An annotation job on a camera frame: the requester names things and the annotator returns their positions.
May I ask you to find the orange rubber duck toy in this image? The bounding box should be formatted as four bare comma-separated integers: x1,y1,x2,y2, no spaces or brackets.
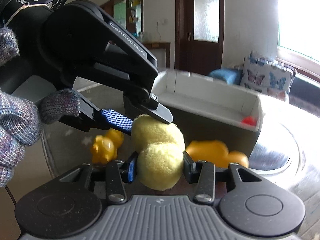
185,140,249,168

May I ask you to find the small yellow rubber duck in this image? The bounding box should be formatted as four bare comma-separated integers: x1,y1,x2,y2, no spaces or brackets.
91,128,124,165

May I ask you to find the yellow plush chick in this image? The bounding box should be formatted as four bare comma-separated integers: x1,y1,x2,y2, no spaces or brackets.
131,115,185,191

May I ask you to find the red toy half fruit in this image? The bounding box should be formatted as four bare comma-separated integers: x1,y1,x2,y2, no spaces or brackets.
241,116,257,126

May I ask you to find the gloved left hand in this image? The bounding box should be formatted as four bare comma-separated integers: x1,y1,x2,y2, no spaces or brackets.
0,26,82,188

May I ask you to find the grey cardboard box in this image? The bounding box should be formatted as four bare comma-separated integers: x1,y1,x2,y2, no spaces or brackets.
152,70,263,156

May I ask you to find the dark wooden cabinet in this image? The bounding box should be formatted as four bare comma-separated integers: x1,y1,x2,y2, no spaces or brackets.
100,0,171,71

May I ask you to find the dark wooden door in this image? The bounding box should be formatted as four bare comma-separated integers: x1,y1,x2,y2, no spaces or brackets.
175,0,225,75

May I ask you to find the butterfly print cushion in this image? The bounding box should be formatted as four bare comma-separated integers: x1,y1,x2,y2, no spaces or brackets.
240,54,296,102

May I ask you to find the dark teal sofa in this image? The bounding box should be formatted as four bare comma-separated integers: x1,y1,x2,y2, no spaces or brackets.
289,73,320,117

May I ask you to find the window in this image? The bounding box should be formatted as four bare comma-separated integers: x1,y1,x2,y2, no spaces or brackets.
278,0,319,61

